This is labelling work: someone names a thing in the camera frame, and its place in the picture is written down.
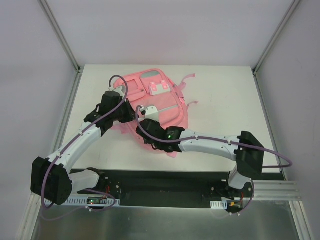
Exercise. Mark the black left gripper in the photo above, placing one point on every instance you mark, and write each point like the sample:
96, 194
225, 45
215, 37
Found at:
129, 111

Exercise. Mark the pink student backpack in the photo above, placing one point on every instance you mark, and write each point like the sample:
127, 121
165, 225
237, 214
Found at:
153, 87

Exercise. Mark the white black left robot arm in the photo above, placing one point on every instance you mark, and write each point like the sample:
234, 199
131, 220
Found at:
51, 177

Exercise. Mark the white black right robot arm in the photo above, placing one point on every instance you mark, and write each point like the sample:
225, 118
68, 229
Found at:
245, 150

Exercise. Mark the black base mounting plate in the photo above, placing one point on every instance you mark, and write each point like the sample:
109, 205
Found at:
169, 189

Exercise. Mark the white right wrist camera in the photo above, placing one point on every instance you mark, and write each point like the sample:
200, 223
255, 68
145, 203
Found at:
150, 112

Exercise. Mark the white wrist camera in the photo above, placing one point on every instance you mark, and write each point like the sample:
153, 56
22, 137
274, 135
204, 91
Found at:
150, 112
121, 90

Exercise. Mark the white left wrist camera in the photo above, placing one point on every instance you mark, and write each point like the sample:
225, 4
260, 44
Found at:
121, 90

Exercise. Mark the white slotted cable duct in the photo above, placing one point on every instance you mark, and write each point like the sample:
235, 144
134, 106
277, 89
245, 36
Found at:
91, 201

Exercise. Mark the aluminium frame rail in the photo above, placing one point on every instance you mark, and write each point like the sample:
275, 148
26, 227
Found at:
59, 34

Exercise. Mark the small white cable duct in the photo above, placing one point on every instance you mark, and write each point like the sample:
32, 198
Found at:
219, 205

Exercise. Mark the right aluminium frame post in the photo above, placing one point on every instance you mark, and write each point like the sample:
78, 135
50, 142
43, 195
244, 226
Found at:
276, 35

